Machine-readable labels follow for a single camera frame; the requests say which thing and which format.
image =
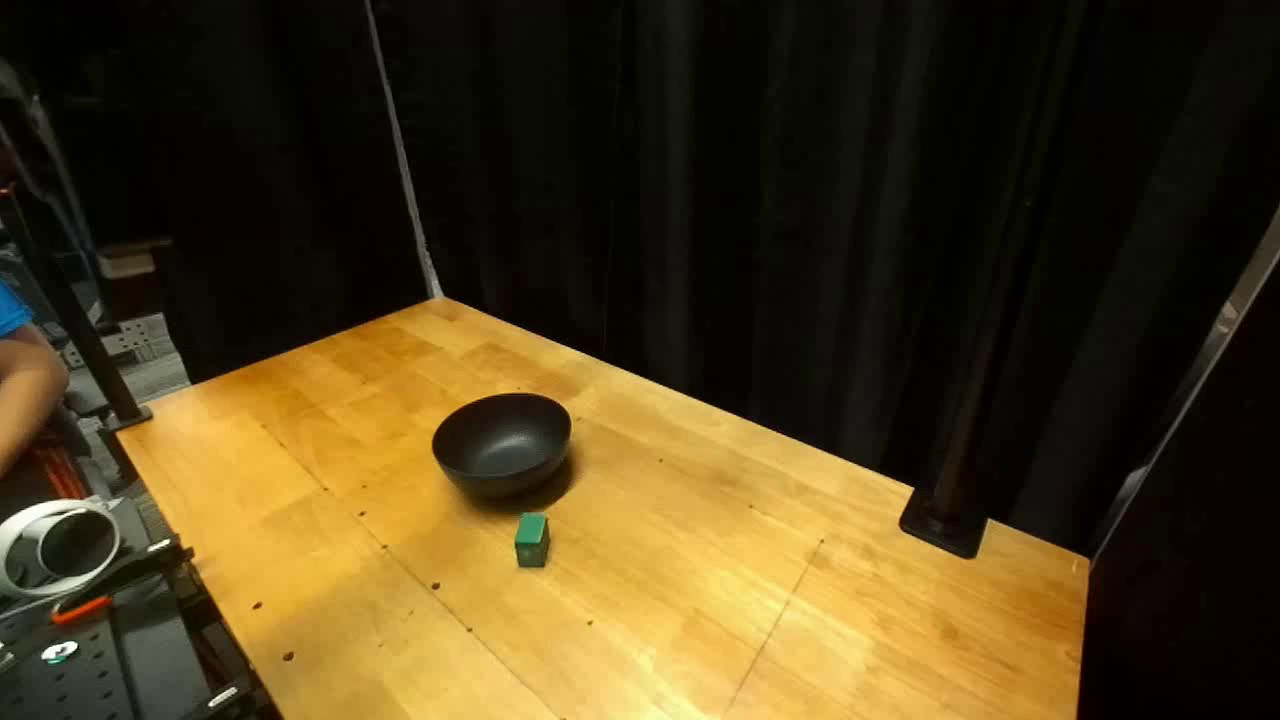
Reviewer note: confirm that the person's forearm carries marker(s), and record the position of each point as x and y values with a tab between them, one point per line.
27	386

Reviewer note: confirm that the black bowl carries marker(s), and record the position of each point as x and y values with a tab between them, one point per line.
500	440

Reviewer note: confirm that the black curtain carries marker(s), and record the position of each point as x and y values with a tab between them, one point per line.
746	202

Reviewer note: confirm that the green block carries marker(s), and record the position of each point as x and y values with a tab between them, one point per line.
532	537

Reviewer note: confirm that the white corner pole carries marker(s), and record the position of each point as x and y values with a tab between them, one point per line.
400	153

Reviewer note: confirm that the black tripod stand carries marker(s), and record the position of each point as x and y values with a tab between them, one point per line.
61	254

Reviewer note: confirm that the white VR headset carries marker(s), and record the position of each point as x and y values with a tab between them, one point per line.
53	547

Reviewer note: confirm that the blue shirt sleeve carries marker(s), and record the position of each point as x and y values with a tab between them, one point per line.
10	309

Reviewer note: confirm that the black metal post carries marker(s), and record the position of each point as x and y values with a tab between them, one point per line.
961	400

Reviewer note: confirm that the silver frame bar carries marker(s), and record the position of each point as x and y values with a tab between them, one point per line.
1205	361

